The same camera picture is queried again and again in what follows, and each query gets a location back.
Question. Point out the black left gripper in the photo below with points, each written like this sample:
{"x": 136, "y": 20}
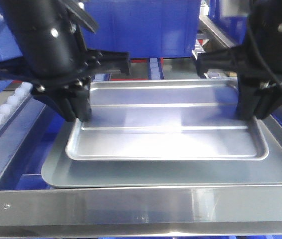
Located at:
{"x": 77, "y": 104}

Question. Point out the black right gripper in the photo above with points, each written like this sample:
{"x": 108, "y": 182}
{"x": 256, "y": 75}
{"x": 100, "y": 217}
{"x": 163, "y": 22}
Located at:
{"x": 252, "y": 77}

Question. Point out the silver metal tray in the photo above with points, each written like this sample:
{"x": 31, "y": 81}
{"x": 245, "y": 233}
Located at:
{"x": 165, "y": 120}

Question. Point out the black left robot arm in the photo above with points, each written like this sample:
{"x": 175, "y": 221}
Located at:
{"x": 55, "y": 59}

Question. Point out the steel shelf front bar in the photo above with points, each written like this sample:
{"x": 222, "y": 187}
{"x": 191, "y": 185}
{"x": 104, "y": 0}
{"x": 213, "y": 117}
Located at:
{"x": 142, "y": 211}

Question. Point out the far-left roller track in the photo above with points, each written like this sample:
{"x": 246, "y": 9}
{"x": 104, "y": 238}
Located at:
{"x": 14, "y": 103}

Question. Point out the centre white roller track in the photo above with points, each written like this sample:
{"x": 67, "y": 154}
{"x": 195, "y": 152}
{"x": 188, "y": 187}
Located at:
{"x": 155, "y": 69}

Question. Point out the blue bin behind trays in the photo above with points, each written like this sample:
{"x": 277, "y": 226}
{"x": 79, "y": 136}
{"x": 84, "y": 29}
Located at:
{"x": 144, "y": 28}

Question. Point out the left steel divider rail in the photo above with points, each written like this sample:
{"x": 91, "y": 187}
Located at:
{"x": 19, "y": 138}

